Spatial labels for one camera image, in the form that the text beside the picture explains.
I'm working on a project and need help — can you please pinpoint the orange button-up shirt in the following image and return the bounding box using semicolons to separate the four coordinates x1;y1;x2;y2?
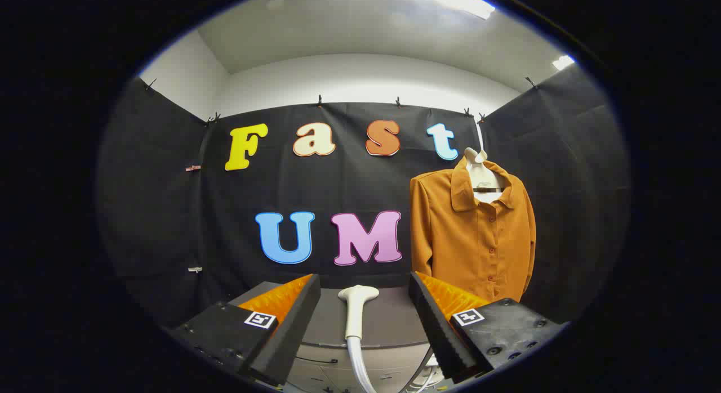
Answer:
410;155;537;303

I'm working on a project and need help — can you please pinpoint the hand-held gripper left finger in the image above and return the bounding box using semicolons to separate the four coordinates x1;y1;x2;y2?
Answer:
166;274;322;388

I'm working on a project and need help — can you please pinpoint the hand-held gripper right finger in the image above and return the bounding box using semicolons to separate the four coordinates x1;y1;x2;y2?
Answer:
408;271;567;384

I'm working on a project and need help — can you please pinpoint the white cable bundle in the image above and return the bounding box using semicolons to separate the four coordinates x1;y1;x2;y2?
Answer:
414;354;446;391

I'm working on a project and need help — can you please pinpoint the white clothes hanger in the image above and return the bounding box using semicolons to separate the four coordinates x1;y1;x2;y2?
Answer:
463;120;508;205

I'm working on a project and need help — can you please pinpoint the white garment steamer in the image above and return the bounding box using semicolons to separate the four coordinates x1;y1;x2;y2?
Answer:
338;285;380;393

